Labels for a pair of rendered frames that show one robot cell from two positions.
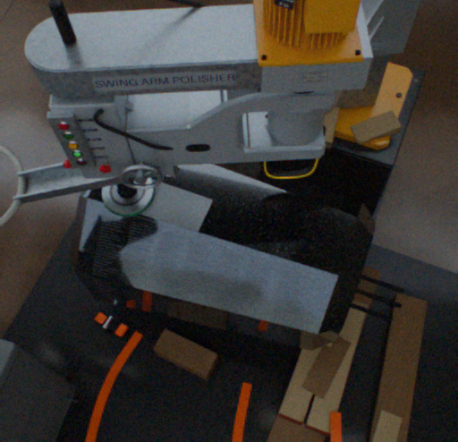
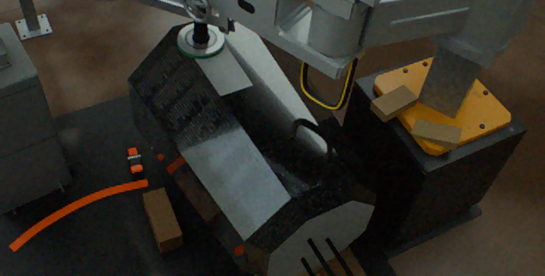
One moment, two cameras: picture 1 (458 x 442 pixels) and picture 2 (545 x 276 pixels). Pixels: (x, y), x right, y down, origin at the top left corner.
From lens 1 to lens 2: 99 cm
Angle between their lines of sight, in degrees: 21
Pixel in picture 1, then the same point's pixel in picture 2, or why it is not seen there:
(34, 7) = not seen: outside the picture
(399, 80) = (493, 117)
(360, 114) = (433, 117)
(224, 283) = (209, 150)
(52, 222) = not seen: hidden behind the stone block
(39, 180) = not seen: outside the picture
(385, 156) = (428, 161)
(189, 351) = (164, 215)
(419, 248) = not seen: outside the picture
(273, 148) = (301, 45)
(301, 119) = (325, 20)
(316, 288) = (268, 198)
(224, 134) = (266, 2)
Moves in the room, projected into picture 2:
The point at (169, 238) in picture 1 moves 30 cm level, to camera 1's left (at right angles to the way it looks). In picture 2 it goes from (199, 89) to (149, 58)
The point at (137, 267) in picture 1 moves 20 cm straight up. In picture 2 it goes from (165, 100) to (163, 68)
